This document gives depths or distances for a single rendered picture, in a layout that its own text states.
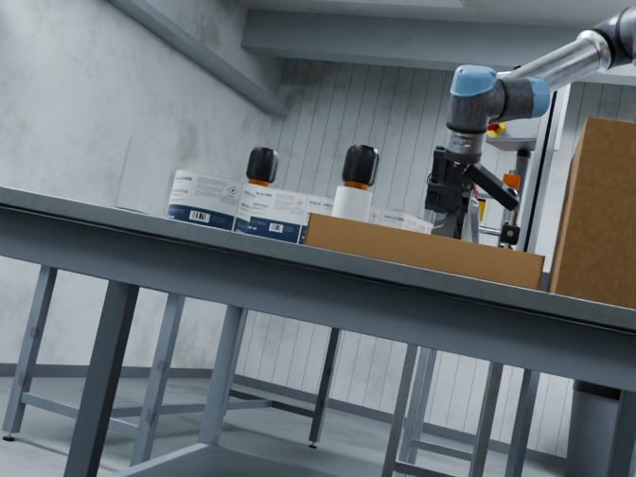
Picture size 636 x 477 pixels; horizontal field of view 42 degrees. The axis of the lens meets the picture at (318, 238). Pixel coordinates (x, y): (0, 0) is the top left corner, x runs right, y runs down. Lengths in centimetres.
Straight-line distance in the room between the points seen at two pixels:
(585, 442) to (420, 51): 301
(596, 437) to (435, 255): 504
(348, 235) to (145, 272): 25
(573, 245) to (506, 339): 35
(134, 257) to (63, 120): 434
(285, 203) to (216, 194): 35
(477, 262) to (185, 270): 33
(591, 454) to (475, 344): 503
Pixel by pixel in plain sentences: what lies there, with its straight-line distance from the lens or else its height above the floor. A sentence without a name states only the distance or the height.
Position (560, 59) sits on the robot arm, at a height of 137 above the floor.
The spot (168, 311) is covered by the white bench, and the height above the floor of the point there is 64.
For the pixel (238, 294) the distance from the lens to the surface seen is 95.
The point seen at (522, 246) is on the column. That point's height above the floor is 102.
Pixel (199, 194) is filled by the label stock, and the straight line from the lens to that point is 196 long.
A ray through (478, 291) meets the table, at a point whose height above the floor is 82.
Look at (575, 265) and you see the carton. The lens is 123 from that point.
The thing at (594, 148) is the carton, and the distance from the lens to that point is 126.
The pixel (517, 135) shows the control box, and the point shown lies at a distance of 217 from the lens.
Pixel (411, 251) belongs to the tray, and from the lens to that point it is 91.
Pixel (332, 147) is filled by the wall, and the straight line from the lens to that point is 728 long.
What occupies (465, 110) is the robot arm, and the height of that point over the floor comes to 116.
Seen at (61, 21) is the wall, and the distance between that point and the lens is 527.
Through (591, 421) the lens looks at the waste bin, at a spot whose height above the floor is 42.
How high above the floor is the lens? 76
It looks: 5 degrees up
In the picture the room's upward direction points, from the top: 12 degrees clockwise
